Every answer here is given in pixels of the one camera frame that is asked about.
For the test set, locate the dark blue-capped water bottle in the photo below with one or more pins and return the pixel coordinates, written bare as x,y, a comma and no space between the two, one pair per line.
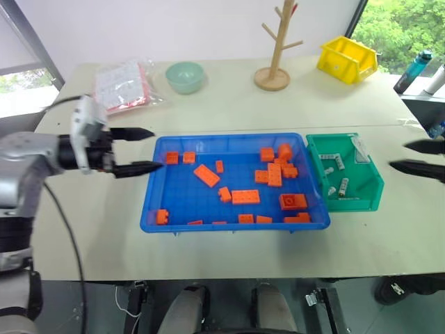
412,71

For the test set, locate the white label card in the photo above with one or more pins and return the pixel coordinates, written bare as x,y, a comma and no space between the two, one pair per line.
361,150

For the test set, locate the blue plastic bin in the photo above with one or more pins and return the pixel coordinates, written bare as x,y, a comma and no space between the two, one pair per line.
180,205

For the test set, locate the grey right robot leg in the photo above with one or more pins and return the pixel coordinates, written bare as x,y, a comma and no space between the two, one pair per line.
274,309

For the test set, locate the silver robot torso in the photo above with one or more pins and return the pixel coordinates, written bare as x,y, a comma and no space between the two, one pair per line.
17,306

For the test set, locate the small orange brick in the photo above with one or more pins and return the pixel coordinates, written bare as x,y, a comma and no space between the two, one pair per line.
261,176
289,170
267,154
172,158
225,195
195,222
219,222
264,219
189,157
162,217
245,218

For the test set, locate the long orange brick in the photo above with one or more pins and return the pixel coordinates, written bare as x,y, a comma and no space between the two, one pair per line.
245,197
274,174
206,175

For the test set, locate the large square orange brick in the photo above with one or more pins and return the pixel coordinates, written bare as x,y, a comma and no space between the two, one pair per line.
293,202

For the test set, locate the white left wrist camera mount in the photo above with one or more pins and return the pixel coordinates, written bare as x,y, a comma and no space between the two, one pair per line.
85,118

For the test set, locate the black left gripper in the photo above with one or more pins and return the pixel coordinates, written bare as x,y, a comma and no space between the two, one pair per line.
101,151

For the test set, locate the grey robot leg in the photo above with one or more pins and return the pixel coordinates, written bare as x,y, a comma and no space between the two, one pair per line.
274,309
182,309

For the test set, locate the tall orange cube brick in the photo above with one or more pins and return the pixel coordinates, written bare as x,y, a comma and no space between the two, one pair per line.
285,151

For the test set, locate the grey left robot leg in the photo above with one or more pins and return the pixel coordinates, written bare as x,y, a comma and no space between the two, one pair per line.
182,309

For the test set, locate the white battery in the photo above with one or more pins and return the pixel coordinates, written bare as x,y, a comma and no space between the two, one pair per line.
332,191
343,186
329,156
329,170
340,163

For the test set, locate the green plastic bin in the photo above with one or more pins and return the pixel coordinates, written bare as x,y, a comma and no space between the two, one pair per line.
361,195

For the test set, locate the narrow orange brick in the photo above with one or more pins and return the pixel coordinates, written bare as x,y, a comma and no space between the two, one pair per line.
219,166

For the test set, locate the white water bottle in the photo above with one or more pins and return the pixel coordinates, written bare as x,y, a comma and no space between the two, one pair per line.
436,80

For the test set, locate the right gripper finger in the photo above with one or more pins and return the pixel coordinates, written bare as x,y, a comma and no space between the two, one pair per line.
422,170
429,146

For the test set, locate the black table frame leg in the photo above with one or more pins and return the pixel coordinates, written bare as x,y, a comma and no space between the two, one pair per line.
135,306
328,309

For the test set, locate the stepped orange brick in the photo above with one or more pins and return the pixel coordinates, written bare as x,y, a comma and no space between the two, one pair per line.
299,218

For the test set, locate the clear bag of white cards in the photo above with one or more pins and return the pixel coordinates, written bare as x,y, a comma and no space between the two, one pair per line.
120,85

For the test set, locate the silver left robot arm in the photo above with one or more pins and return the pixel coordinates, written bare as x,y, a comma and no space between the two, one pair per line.
31,151

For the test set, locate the yellow plastic bin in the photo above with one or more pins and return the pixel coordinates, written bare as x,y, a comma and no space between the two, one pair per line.
342,66

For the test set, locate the mint green bowl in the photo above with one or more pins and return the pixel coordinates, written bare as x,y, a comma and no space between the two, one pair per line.
184,78

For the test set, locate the wooden mug tree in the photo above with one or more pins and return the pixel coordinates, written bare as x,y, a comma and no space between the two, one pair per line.
278,66

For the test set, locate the clear plastic bottle blue cap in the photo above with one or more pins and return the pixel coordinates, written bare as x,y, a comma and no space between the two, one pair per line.
438,129

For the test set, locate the black shoe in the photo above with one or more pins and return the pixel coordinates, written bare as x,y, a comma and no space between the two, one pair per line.
400,288

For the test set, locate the dark window frame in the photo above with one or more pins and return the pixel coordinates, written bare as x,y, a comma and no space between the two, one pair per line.
38,41

